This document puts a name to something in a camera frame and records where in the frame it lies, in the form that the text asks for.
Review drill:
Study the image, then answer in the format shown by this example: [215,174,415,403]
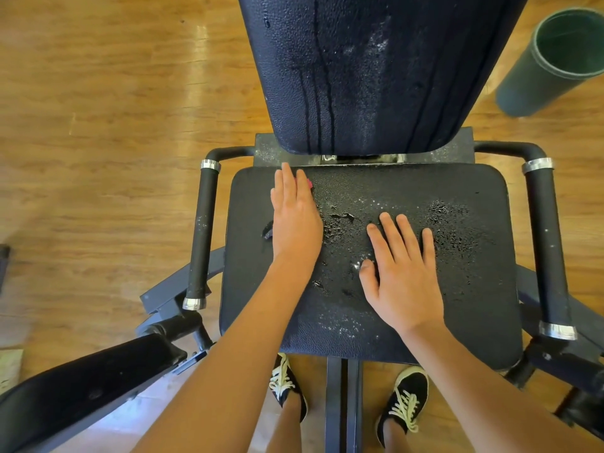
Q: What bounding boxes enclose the person's left black shoe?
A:
[268,352,310,423]

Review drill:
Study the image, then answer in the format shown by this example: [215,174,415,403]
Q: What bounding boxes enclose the dark green plastic bucket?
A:
[495,6,604,118]

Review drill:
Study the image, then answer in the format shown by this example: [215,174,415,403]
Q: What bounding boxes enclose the person's right forearm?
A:
[401,316,604,453]

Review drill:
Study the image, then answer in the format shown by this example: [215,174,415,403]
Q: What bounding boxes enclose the person's leg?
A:
[266,401,305,453]
[382,424,417,453]

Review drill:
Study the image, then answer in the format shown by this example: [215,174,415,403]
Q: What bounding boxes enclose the person's left hand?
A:
[270,162,326,270]

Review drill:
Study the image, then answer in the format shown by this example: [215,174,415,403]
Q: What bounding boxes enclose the person's black shoe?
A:
[376,364,430,446]
[268,352,310,423]

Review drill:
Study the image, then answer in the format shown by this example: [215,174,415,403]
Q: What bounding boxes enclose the person's left leg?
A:
[266,401,305,453]

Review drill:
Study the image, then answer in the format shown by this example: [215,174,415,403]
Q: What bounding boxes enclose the person's right hand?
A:
[357,211,445,338]

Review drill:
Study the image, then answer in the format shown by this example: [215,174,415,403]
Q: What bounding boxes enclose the person's right black shoe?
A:
[376,364,430,446]

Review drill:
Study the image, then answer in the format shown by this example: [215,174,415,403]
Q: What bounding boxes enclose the person's right leg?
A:
[382,424,417,453]

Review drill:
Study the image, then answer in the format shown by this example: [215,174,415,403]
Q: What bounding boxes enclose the person's left forearm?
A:
[132,254,317,453]

